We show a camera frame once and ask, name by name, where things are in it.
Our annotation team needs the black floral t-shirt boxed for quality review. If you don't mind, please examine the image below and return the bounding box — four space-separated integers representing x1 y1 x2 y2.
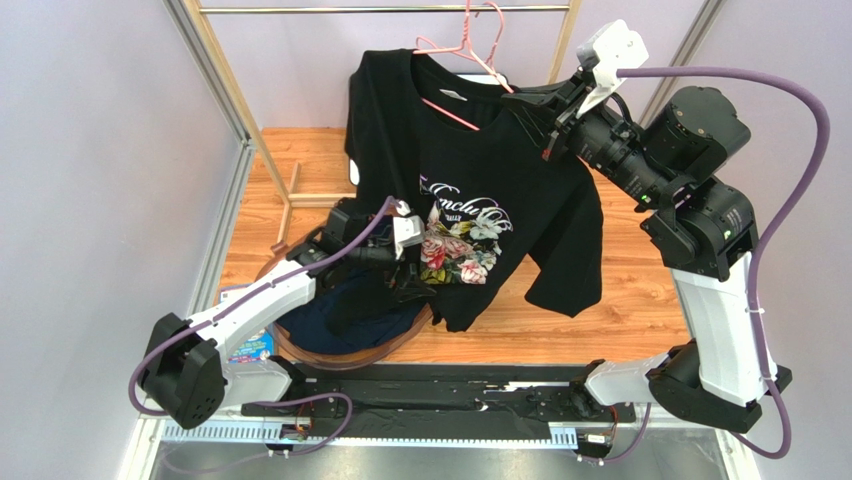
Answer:
344 49 603 332

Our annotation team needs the pink wire hanger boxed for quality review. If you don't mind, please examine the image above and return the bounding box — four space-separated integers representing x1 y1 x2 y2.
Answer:
413 33 514 93
461 1 506 85

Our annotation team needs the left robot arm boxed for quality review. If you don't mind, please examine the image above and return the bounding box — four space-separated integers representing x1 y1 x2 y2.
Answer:
127 197 434 430

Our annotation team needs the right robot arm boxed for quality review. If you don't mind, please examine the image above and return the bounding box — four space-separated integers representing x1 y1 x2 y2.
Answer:
501 77 793 434

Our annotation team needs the navy blue garment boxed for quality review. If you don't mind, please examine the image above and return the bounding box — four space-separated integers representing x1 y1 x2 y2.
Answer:
276 270 426 355

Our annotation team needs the transparent brown plastic basin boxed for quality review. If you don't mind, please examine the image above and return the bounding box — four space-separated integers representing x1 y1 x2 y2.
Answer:
256 226 437 371

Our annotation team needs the metal hanging rod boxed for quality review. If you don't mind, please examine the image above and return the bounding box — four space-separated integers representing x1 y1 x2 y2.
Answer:
198 5 571 15

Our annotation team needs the whiteboard with red writing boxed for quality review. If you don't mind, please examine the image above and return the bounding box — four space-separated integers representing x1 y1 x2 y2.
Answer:
348 73 506 186

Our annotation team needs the blue illustrated booklet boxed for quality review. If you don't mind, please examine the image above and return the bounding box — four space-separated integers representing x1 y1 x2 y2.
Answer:
218 284 275 364

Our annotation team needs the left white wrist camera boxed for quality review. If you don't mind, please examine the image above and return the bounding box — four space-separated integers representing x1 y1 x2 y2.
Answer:
391 199 425 261

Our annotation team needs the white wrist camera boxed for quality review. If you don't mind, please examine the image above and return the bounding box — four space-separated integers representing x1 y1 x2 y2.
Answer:
576 19 649 118
391 199 425 261

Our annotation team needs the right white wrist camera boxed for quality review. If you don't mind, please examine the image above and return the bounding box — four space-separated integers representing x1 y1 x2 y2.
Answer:
576 19 649 118

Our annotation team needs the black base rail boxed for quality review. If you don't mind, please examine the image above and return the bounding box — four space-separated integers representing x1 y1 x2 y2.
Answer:
241 363 643 441

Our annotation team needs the right aluminium frame post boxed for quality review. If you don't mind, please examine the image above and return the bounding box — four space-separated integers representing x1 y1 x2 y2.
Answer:
629 0 725 124

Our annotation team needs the aluminium frame post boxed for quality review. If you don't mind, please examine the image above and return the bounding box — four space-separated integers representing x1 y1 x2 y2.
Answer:
163 0 254 149
629 0 725 124

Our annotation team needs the left aluminium frame post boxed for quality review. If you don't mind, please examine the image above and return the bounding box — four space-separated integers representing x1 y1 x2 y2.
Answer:
163 0 254 149

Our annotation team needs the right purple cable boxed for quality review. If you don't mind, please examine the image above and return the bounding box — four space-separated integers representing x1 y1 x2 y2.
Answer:
615 66 832 465

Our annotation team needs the wooden clothes rack frame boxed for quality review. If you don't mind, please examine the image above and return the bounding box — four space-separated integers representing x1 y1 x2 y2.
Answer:
167 1 582 242

